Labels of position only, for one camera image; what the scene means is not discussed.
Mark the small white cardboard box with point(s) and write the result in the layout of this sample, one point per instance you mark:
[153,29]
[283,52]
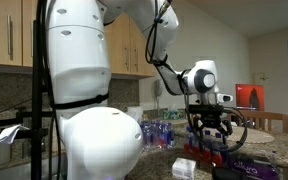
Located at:
[184,168]

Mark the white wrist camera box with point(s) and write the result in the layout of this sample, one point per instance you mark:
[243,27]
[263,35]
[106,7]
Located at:
[224,98]

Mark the Fiji water bottle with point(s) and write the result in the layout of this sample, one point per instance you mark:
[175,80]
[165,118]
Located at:
[188,143]
[207,151]
[197,150]
[219,155]

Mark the purple plastic package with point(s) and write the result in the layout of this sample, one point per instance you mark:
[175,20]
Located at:
[254,170]

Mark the folded white paper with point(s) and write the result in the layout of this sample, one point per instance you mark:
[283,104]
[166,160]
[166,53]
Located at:
[9,133]

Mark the black camera stand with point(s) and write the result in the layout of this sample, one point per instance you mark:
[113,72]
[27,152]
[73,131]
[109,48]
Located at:
[36,150]

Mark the wall crucifix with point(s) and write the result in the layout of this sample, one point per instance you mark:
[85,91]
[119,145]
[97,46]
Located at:
[261,77]

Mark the white rounded container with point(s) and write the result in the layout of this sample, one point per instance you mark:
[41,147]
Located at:
[135,113]

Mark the narrow wooden chair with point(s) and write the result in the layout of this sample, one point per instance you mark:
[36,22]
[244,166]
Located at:
[210,116]

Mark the red poster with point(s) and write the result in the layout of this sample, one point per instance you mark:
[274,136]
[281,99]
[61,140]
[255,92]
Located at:
[244,96]

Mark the grey wall phone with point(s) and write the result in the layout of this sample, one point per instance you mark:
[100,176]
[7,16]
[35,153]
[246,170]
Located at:
[158,88]

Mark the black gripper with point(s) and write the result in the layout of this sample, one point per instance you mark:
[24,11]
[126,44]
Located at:
[212,115]

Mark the black pouch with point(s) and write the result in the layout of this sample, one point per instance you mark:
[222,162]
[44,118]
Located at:
[230,174]

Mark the wooden wall cabinet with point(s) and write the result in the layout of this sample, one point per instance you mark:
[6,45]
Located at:
[0,33]

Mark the green tissue box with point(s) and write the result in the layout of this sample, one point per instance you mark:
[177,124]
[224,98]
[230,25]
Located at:
[174,115]

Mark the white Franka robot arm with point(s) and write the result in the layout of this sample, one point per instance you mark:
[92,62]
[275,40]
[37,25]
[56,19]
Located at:
[80,66]

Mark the small blue water bottle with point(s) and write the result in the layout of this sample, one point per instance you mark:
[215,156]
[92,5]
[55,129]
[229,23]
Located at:
[161,135]
[153,135]
[170,135]
[145,135]

